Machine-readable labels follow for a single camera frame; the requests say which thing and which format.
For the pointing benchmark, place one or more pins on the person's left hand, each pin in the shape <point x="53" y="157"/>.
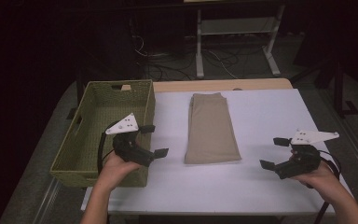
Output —
<point x="115" y="169"/>

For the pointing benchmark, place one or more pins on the wooden table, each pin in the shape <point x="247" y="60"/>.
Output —
<point x="245" y="84"/>

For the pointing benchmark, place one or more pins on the person's right hand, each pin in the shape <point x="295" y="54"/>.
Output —
<point x="320" y="179"/>

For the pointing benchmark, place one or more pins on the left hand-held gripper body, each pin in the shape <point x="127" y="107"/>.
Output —
<point x="127" y="148"/>

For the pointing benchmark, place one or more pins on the green woven basket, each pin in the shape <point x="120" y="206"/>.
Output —
<point x="84" y="146"/>

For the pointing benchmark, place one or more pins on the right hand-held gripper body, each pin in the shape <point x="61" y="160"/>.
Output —
<point x="304" y="158"/>

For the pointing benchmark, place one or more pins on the white metal stand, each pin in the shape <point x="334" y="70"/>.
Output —
<point x="199" y="62"/>

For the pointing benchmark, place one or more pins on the beige pants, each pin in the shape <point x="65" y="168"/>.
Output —
<point x="211" y="130"/>

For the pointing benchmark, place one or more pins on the black stand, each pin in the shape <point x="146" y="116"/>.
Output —
<point x="338" y="99"/>

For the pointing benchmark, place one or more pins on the white table mat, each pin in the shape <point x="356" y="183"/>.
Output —
<point x="199" y="186"/>

